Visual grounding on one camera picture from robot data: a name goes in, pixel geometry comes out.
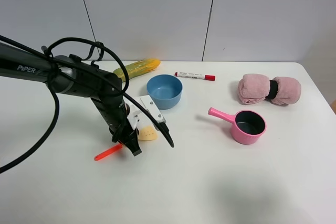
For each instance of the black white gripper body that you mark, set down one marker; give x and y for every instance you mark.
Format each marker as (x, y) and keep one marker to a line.
(114, 111)

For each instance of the red white marker pen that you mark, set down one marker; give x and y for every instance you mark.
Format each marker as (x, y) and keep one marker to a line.
(195, 76)

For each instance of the rolled pink towel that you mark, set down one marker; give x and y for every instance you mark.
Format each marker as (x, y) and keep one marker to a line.
(254, 88)

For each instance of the toy spatula orange handle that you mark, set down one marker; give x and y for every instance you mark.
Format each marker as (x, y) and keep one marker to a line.
(148, 133)

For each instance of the green yellow toy corn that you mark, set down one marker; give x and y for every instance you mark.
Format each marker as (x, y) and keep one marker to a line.
(141, 67)

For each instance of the white black right gripper finger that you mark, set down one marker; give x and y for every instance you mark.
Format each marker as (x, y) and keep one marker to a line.
(147, 102)

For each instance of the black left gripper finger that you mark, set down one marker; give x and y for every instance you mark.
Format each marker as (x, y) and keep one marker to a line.
(130, 140)

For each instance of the pink toy saucepan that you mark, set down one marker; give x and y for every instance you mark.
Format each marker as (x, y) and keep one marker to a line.
(247, 126)

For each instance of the blue plastic bowl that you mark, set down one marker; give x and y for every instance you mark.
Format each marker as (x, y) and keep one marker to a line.
(165, 91)

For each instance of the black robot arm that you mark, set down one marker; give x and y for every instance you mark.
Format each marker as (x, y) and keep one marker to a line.
(71, 75)

